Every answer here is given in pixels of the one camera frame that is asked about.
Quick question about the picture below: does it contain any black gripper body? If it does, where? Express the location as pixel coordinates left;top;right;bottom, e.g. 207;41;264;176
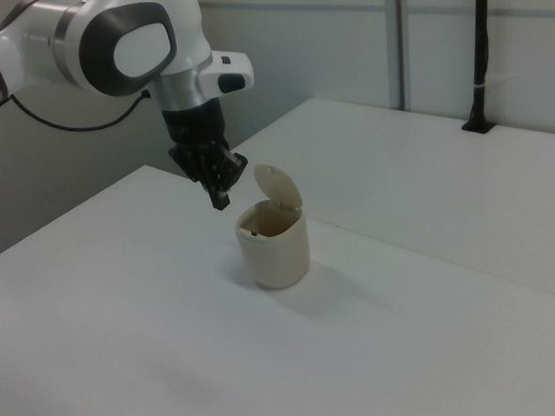
159;94;234;184

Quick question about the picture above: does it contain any small cream trash can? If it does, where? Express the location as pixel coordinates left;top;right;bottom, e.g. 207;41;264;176
231;161;318;294

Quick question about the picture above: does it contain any black pole on base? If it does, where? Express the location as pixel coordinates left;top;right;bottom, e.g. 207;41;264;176
460;0;504;136

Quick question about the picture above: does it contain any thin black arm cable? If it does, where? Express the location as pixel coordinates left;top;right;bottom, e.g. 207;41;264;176
8;81;151;136

